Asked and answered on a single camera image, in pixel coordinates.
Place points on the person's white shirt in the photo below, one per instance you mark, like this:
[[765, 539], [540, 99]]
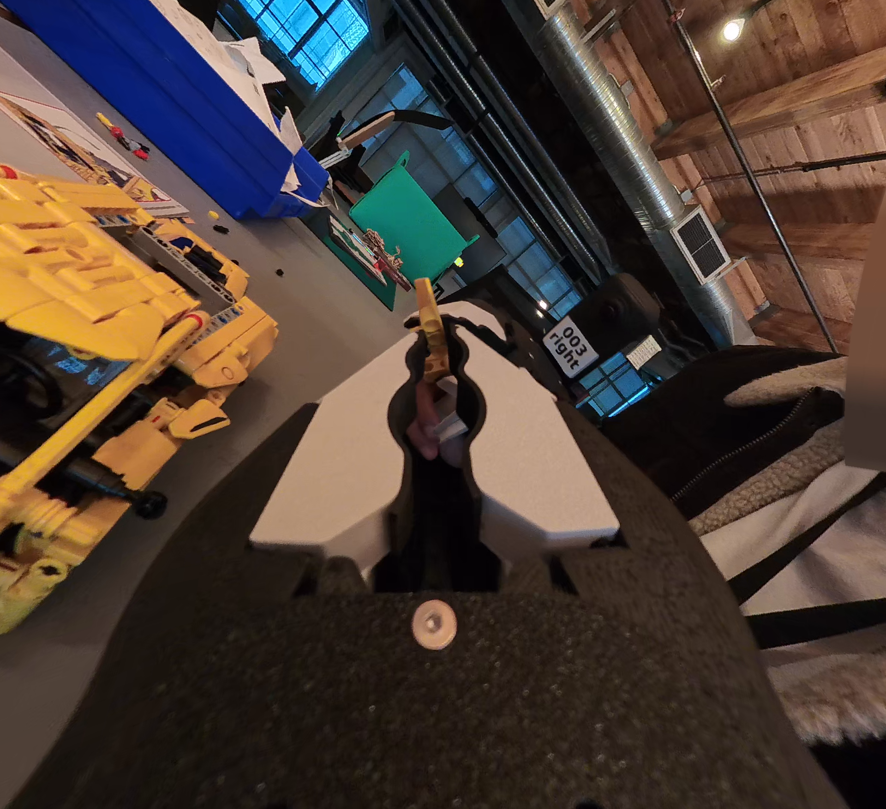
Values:
[[830, 546]]

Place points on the flat printed box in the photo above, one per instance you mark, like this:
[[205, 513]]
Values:
[[349, 241]]

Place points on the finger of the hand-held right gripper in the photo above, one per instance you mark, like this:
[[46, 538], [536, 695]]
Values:
[[481, 317]]

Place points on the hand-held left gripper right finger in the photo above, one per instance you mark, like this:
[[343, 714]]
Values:
[[540, 470]]

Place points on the grey desk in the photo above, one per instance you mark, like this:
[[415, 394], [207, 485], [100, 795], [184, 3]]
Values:
[[311, 310]]

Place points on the person's right hand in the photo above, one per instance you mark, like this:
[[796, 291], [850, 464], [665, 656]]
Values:
[[423, 432]]

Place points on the green board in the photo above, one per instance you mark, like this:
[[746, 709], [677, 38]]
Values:
[[408, 220]]

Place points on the yellow toy brick car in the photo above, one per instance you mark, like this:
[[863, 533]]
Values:
[[104, 255]]

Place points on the white paper sheets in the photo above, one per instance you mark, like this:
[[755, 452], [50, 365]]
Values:
[[242, 72]]

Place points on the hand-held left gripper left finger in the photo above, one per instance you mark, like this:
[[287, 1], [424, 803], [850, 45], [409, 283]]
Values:
[[332, 477]]

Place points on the open instruction booklet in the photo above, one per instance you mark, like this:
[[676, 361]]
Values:
[[62, 130]]

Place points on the brown wooden model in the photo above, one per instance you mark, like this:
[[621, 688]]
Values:
[[387, 259]]

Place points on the yellow brick beam with pin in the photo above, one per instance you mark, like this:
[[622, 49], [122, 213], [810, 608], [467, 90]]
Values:
[[430, 310]]

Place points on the black ceiling pipe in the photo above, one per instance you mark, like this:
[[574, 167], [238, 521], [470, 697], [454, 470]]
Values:
[[696, 61]]

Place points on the person's right forearm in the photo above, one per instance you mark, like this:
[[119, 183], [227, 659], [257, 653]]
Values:
[[637, 435]]

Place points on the ceiling light bulb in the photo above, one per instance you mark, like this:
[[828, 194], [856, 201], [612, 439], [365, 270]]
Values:
[[732, 30]]

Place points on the silver ventilation duct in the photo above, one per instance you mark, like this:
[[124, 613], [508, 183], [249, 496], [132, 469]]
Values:
[[609, 130]]

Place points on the blue plastic bin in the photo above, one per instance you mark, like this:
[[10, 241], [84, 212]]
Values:
[[138, 61]]

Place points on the dark green cutting mat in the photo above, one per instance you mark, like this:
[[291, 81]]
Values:
[[360, 290]]

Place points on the small red yellow brick cluster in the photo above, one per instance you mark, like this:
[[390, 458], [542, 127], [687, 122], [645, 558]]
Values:
[[128, 141]]

